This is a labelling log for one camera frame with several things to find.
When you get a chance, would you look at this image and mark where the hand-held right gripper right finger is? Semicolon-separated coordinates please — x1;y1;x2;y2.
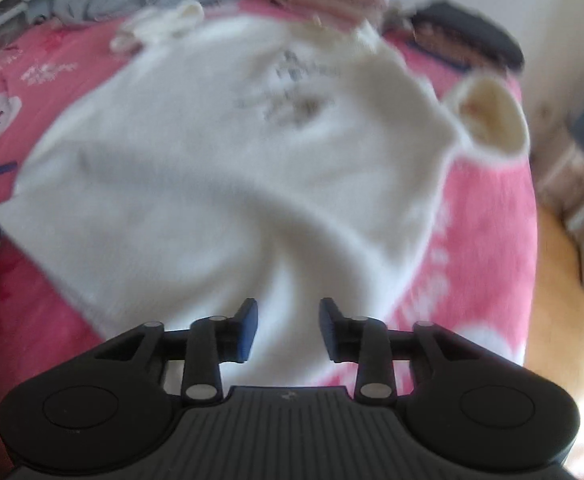
319;297;478;405

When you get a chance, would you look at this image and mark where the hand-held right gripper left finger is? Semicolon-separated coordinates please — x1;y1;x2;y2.
94;298;259;405

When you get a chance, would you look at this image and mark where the white fluffy sweater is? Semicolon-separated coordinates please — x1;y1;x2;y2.
0;0;531;386

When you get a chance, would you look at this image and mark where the pink floral blanket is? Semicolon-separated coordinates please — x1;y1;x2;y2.
0;0;540;391

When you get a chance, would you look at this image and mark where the white water dispenser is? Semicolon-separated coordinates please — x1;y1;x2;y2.
536;125;584;253

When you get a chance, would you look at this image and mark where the black folded garment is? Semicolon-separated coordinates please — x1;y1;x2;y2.
411;0;526;69

